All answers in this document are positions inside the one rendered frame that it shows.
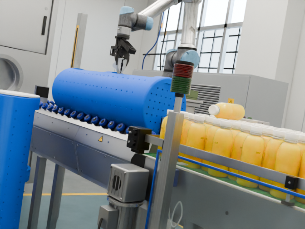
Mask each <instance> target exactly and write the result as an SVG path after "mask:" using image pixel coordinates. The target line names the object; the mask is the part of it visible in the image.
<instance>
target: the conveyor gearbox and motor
mask: <svg viewBox="0 0 305 229"><path fill-rule="evenodd" d="M148 176H149V170H147V169H144V168H142V167H139V166H137V165H134V164H111V167H110V173H109V179H108V188H107V194H108V195H107V200H108V201H109V205H102V206H100V208H99V214H98V223H97V225H98V229H100V228H103V229H136V226H137V220H138V212H139V207H140V206H141V205H143V201H144V200H145V196H146V190H147V186H148Z"/></svg>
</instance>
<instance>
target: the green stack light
mask: <svg viewBox="0 0 305 229"><path fill-rule="evenodd" d="M191 85H192V79H189V78H184V77H177V76H173V77H172V81H171V88H170V92H174V93H180V94H186V95H189V94H190V90H191Z"/></svg>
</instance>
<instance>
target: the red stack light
mask: <svg viewBox="0 0 305 229"><path fill-rule="evenodd" d="M173 68H174V69H173V74H172V76H177V77H184V78H189V79H192V77H193V72H194V66H191V65H185V64H174V67H173Z"/></svg>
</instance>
